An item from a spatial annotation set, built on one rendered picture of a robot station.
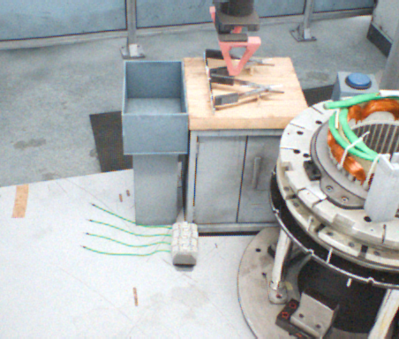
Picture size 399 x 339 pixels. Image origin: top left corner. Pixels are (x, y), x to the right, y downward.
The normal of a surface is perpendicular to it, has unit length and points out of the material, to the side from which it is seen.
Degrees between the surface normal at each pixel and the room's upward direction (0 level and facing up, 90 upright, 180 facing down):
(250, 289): 0
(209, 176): 90
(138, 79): 90
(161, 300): 0
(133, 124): 90
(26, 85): 0
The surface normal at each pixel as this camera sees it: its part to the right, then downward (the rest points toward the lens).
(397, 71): -0.37, 0.60
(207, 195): 0.07, 0.66
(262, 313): 0.04, -0.75
